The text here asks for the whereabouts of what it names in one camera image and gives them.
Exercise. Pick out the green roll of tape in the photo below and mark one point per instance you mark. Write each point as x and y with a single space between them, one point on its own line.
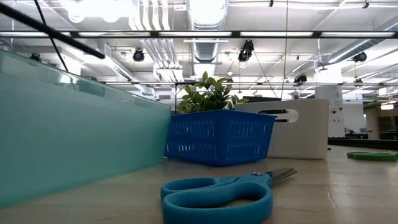
373 156

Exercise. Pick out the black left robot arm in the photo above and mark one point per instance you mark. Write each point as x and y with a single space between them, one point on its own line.
46 29

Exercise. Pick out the green plant in white pot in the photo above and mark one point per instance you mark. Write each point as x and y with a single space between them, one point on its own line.
208 98

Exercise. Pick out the blue slotted plastic basket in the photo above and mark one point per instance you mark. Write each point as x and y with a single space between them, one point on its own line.
217 140

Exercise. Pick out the black ceiling spotlight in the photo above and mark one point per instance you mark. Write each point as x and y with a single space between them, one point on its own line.
300 78
245 51
138 55
35 56
360 57

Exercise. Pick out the distant black overhead beam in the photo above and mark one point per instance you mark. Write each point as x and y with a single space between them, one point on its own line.
280 83

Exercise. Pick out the teal translucent plastic bin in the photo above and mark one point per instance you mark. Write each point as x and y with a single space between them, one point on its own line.
77 130

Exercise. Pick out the white building column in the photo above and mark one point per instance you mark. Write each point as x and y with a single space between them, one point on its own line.
329 112

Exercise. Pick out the black overhead beam with lights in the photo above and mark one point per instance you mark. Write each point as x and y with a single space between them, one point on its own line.
317 34

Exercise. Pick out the silver round air duct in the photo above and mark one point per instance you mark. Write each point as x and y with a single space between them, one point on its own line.
206 18

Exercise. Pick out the slanted silver air duct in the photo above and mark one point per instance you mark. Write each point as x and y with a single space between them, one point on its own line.
357 49

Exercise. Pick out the black table edge rail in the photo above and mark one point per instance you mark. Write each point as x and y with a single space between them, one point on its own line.
367 143

